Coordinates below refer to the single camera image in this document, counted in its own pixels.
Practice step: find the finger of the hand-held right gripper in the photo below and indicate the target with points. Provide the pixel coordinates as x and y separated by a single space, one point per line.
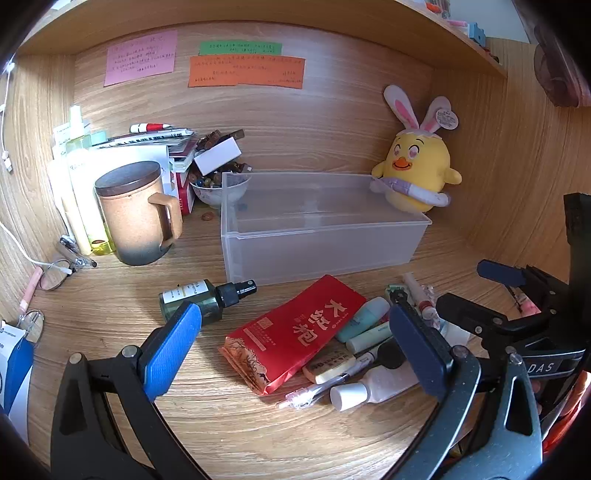
466 314
501 271

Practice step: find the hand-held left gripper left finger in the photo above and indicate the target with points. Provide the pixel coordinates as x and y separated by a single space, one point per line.
171 353

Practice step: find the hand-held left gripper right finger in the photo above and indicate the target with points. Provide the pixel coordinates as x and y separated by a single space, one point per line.
420 348

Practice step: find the black round cap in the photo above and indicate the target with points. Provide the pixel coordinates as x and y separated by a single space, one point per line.
392 353

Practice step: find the pale green highlighter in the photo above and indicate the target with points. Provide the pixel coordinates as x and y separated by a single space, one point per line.
369 340

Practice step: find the green spray bottle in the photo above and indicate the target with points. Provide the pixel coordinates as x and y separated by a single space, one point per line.
194 295

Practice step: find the mint green highlighter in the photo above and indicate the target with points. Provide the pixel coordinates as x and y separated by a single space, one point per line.
364 316

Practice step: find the white squeeze tube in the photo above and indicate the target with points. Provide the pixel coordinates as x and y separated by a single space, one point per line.
369 390

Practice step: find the white eraser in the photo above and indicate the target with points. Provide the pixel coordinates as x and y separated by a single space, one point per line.
328 364

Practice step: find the red tea packet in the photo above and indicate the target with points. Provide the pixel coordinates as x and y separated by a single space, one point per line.
286 337

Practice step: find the clear plastic pen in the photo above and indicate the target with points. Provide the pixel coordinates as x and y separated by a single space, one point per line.
304 394

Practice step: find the clear plastic storage box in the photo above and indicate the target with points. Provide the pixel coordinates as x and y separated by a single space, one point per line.
323 240

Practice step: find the person's right forearm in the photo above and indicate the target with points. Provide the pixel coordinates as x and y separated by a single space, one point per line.
565 406

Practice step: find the yellow chick plush toy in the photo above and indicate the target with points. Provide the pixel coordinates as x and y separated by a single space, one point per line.
420 161

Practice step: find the small round mirror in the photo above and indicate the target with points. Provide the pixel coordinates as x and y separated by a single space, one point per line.
33 325

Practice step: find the brown ceramic mug with lid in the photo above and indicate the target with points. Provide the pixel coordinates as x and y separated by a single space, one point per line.
129 217

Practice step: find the pink pen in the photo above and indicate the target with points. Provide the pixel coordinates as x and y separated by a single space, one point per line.
31 288

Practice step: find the red carton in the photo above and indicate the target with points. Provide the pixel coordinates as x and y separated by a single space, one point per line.
183 198

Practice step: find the blue and white carton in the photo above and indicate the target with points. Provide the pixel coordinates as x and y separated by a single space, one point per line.
16 369

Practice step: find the white bowl of beads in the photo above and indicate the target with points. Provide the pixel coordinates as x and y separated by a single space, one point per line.
210 196

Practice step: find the white lotion bottle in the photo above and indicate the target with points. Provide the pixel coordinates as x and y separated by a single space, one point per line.
62 184

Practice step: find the small white cardboard box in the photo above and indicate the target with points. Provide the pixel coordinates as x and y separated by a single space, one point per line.
217 157

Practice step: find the stack of books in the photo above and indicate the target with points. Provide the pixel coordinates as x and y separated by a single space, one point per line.
152 141

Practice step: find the yellow-green pump bottle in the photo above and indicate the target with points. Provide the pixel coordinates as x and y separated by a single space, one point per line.
78 147

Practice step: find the red and white marker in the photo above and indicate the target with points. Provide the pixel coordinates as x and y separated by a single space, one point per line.
150 127

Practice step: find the mint green box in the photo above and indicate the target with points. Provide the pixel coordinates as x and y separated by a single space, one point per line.
98 138

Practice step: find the orange paper note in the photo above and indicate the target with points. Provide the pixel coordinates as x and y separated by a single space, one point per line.
244 71

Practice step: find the pink paper note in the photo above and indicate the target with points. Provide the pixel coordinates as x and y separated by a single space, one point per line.
141 57

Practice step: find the green paper note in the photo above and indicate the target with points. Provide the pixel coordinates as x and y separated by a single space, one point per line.
240 47

